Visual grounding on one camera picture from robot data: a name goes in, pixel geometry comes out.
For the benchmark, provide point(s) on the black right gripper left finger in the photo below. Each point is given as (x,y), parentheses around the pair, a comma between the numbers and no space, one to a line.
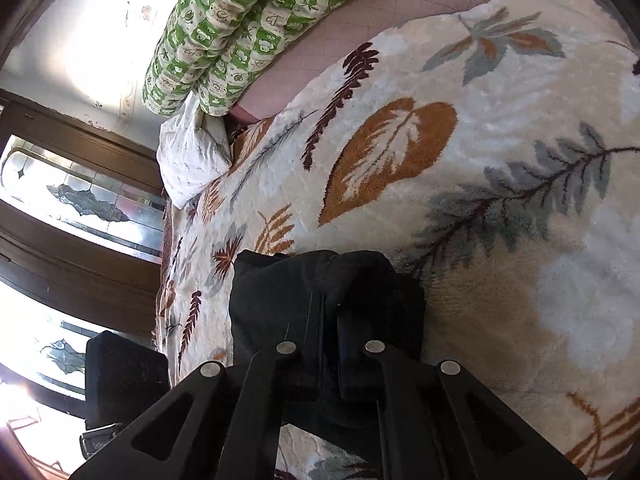
(220,422)

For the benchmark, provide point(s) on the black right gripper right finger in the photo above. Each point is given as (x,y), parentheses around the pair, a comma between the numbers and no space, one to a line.
(420,421)

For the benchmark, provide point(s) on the black pants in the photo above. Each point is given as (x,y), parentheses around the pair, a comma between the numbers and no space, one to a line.
(330,305)

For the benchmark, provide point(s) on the dark wooden wardrobe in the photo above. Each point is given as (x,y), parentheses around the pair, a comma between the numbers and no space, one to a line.
(81,234)

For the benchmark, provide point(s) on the white floral pillow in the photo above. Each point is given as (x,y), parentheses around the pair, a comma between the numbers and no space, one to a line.
(193,151)

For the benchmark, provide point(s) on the leaf pattern plush blanket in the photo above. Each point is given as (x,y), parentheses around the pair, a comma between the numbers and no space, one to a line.
(494,155)

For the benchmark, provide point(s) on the green patterned quilt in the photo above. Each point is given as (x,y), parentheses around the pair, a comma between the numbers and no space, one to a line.
(215,49)

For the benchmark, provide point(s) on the pink quilted bed sheet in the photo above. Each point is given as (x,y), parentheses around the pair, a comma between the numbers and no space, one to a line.
(354,23)

